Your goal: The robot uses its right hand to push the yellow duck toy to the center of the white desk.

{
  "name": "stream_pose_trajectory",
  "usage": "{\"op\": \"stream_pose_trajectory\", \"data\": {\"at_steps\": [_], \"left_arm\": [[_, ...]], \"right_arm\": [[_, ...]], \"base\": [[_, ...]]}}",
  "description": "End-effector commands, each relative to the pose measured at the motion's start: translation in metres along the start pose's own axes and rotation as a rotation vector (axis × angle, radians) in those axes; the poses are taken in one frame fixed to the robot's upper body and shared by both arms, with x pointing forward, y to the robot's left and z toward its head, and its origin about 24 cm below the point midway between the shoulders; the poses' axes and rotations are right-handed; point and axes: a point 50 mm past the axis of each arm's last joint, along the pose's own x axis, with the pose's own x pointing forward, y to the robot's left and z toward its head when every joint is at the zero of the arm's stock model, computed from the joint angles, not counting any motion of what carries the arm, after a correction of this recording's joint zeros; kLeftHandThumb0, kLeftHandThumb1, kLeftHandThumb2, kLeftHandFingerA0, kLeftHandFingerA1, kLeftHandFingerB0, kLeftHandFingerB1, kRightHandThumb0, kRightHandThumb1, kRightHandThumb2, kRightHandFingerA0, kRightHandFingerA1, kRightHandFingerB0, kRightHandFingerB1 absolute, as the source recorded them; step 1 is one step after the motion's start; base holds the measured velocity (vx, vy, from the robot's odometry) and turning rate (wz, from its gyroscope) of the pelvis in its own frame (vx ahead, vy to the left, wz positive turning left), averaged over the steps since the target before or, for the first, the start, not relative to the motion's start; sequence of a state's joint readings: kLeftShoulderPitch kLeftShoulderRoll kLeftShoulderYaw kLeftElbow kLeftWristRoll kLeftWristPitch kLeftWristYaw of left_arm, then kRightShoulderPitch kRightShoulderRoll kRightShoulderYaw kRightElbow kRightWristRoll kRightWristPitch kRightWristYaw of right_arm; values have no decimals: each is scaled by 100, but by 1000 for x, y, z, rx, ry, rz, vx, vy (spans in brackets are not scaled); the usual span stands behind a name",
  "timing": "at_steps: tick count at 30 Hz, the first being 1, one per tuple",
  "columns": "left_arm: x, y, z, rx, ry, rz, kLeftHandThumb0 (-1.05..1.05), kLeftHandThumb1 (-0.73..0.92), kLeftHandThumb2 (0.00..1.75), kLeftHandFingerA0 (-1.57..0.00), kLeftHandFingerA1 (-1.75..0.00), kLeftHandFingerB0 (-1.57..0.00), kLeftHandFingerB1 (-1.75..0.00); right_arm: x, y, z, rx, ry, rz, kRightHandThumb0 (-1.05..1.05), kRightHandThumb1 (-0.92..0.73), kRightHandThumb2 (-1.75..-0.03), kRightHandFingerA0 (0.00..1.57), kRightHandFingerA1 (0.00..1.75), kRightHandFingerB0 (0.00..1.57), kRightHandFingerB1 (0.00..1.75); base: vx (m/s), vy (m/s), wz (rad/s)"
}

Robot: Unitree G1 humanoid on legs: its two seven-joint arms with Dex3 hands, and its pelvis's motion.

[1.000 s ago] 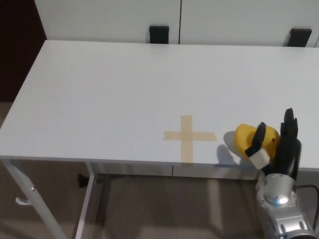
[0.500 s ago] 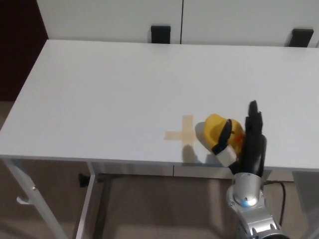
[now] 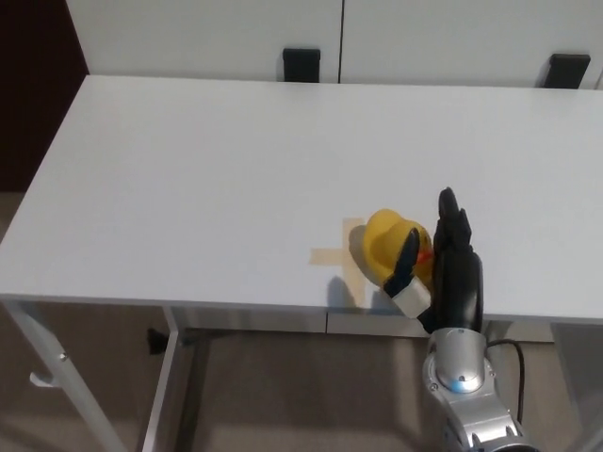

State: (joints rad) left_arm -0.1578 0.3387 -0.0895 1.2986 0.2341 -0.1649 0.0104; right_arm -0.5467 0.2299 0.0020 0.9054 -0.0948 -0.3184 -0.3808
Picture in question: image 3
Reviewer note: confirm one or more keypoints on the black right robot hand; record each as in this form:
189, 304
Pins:
459, 287

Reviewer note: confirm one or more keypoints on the short beige tape strip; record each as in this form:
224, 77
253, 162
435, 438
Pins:
327, 257

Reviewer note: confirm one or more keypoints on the small black floor object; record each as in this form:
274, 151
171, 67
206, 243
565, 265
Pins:
156, 341

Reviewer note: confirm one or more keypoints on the white cabinet panel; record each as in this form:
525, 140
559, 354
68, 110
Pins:
202, 37
461, 37

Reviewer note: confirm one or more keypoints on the yellow rubber duck toy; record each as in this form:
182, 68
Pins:
381, 249

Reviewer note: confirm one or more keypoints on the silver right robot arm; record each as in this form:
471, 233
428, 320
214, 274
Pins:
466, 376

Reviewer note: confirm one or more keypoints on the white metal desk leg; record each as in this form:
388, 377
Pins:
162, 376
56, 367

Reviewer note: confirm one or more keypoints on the black cabinet bracket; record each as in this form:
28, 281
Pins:
567, 70
301, 66

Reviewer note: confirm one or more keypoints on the white hook on leg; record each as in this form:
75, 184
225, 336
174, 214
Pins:
41, 382

